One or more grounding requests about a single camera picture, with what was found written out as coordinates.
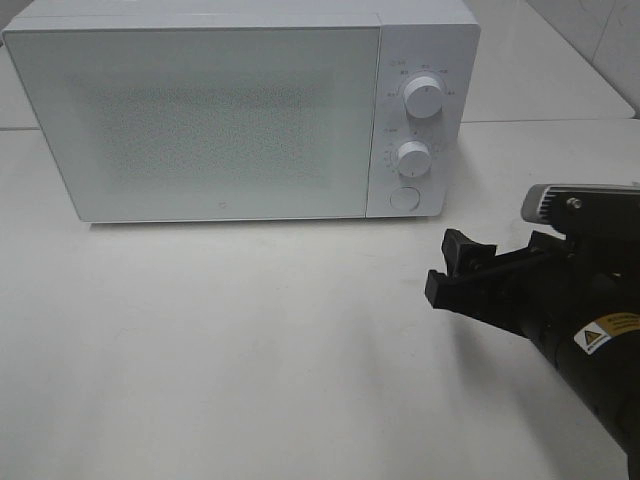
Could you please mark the white microwave door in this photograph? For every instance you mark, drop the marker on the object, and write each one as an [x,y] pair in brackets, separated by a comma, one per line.
[190,125]

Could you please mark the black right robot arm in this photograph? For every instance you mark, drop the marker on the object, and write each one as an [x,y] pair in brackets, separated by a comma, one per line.
[613,397]

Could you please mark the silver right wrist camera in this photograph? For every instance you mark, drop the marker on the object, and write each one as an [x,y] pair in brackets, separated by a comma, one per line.
[584,209]

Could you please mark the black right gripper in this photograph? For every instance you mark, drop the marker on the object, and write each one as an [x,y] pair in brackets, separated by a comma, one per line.
[576,299]

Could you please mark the white microwave knob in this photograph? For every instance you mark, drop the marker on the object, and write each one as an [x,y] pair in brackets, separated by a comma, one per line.
[423,96]
[413,159]

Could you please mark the round white door button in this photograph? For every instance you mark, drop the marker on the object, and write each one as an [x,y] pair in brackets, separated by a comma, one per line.
[405,199]

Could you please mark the upper white microwave knob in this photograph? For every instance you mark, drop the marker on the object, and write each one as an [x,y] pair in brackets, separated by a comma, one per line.
[423,96]

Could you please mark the white microwave oven body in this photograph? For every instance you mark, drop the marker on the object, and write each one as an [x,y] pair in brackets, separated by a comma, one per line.
[415,38]

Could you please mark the lower white microwave knob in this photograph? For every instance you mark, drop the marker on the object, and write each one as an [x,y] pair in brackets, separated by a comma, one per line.
[413,159]

